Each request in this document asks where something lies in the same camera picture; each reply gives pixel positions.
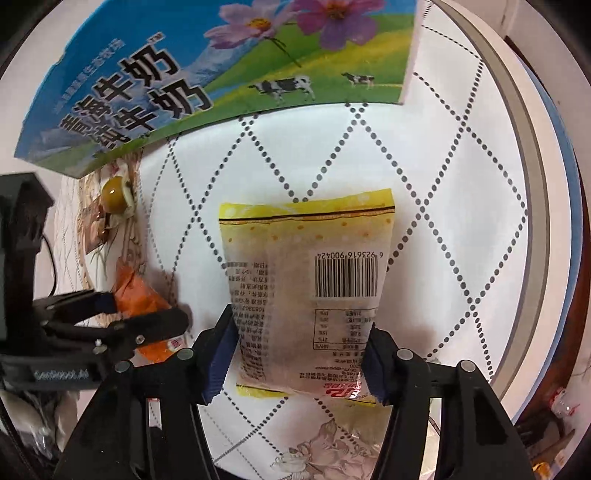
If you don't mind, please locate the orange small snack packet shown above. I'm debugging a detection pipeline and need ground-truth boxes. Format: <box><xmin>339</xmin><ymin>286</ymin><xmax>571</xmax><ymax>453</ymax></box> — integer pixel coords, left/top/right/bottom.
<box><xmin>113</xmin><ymin>258</ymin><xmax>187</xmax><ymax>363</ymax></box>

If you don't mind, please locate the yellow barcode snack packet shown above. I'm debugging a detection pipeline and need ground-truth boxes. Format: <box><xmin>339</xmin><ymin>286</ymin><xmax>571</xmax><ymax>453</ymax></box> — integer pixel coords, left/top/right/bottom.
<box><xmin>218</xmin><ymin>189</ymin><xmax>396</xmax><ymax>403</ymax></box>

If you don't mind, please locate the blue bed sheet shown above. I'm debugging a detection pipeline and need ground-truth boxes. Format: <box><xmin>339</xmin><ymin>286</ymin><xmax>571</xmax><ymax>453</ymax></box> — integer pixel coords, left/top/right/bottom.
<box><xmin>519</xmin><ymin>64</ymin><xmax>584</xmax><ymax>414</ymax></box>

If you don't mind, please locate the cardboard milk box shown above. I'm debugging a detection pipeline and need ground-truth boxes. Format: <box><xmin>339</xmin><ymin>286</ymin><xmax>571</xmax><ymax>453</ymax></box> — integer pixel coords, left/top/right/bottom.
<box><xmin>14</xmin><ymin>1</ymin><xmax>425</xmax><ymax>178</ymax></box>

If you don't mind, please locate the white quilted blanket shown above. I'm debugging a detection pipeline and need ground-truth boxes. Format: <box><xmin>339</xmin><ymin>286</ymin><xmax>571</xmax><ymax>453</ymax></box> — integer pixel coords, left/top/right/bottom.
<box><xmin>54</xmin><ymin>1</ymin><xmax>556</xmax><ymax>479</ymax></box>

